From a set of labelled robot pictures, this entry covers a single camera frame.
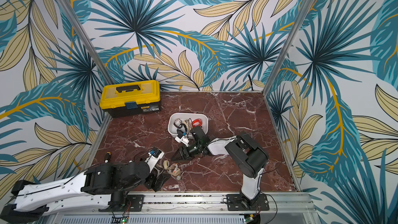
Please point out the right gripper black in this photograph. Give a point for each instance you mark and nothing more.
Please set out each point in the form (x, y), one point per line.
(189, 151)

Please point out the aluminium front rail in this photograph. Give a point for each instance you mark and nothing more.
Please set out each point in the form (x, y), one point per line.
(201, 208)

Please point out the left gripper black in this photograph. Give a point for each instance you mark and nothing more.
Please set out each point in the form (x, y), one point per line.
(152, 185)

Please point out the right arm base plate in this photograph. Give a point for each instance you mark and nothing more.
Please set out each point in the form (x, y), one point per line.
(239, 202)

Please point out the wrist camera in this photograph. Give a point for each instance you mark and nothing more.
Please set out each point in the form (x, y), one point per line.
(182, 139)
(154, 156)

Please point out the white plastic storage box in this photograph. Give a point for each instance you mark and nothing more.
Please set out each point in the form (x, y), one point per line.
(186, 116)

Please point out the yellow and black toolbox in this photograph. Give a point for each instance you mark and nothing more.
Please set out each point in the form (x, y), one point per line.
(122, 100)

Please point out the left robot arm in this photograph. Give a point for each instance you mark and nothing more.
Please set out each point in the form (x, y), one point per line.
(104, 188)

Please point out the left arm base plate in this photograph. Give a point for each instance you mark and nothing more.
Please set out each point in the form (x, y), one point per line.
(133, 203)

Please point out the rose gold brown-strap watch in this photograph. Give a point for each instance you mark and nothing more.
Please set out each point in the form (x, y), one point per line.
(177, 123)

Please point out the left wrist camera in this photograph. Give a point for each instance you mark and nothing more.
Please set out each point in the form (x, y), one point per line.
(154, 156)

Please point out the black yellow screwdriver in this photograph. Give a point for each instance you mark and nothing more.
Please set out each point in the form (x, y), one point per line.
(107, 157)

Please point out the cream square-face watch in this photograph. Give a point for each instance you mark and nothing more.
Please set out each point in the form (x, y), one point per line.
(189, 123)

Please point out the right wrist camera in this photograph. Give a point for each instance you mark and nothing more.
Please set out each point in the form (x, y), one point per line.
(182, 139)

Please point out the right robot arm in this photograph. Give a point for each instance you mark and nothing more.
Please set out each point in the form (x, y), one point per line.
(247, 154)

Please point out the small cream watch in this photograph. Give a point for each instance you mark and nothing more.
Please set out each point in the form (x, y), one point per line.
(166, 164)

